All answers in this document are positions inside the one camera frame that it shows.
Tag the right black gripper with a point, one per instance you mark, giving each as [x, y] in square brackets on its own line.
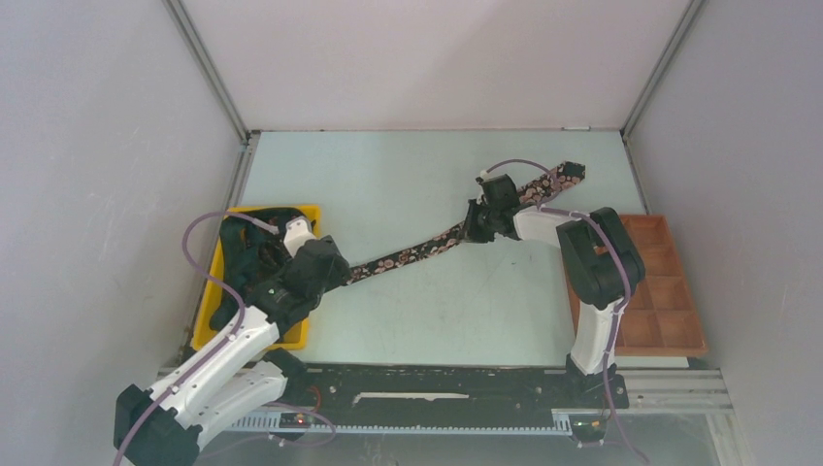
[471, 232]

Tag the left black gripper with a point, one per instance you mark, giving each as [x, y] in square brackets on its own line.
[338, 274]

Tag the pink rose floral tie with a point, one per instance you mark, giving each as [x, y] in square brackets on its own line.
[538, 191]

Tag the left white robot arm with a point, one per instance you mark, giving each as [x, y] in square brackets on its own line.
[172, 421]

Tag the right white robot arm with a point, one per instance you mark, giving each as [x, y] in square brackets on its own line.
[599, 257]

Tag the pile of dark ties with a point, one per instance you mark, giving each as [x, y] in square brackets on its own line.
[252, 255]

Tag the brown compartment tray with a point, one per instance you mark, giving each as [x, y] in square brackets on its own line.
[661, 319]

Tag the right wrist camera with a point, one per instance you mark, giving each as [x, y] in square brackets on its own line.
[498, 193]

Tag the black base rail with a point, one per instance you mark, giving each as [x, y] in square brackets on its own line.
[450, 396]

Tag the white slotted cable duct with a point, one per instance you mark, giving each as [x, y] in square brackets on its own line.
[276, 422]

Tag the aluminium frame rail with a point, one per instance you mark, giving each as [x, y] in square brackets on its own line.
[670, 391]

